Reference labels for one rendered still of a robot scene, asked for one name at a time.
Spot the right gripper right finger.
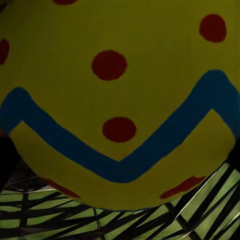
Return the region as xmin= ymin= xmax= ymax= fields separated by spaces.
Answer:
xmin=228 ymin=138 xmax=240 ymax=173

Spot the wicker basket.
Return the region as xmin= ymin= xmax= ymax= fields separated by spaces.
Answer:
xmin=0 ymin=131 xmax=240 ymax=240

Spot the easter egg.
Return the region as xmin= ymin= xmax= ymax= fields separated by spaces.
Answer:
xmin=0 ymin=0 xmax=240 ymax=212
xmin=0 ymin=0 xmax=10 ymax=13

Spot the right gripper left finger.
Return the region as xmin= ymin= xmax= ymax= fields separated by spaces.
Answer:
xmin=0 ymin=136 xmax=22 ymax=193

